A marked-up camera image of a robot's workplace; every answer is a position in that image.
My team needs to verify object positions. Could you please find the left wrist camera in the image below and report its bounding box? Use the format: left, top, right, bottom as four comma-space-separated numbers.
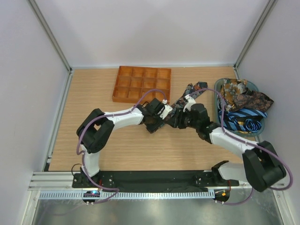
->
159, 99, 173, 120

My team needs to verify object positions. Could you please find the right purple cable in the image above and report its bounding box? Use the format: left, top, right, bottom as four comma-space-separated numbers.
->
187, 88, 294, 206

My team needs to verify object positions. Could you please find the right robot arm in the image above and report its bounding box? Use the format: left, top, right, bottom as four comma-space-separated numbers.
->
167, 104, 286, 192

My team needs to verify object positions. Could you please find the navy floral tie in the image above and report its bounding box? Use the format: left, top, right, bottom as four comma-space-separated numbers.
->
159, 82, 208, 128

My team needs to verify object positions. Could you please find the white slotted cable duct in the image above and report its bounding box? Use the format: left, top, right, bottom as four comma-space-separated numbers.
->
39, 189, 215, 200

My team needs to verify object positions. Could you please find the mustard floral tie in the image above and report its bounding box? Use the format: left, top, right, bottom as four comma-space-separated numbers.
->
219, 78, 248, 112

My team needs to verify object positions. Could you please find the blue striped tie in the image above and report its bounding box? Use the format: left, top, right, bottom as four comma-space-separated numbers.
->
218, 108, 268, 133

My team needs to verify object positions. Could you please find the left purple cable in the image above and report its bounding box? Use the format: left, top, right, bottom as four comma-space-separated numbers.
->
76, 88, 120, 204

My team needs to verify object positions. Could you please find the purple cable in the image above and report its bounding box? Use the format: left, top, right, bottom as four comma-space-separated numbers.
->
76, 88, 120, 204
187, 88, 294, 206

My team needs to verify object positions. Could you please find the dark brown paisley tie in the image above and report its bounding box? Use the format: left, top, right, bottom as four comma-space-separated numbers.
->
232, 90, 274, 113

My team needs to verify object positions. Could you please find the teal plastic basket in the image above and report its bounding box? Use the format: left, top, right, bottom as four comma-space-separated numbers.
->
214, 78, 265, 138

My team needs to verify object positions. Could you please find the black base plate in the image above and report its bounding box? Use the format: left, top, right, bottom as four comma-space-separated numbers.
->
72, 170, 240, 204

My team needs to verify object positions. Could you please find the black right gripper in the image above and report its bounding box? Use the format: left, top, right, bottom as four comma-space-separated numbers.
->
166, 108, 199, 129

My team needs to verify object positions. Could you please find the orange compartment tray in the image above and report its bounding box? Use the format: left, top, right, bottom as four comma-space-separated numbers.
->
112, 66, 172, 104

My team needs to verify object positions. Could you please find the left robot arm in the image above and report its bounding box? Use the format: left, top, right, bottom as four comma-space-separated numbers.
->
76, 98, 173, 188

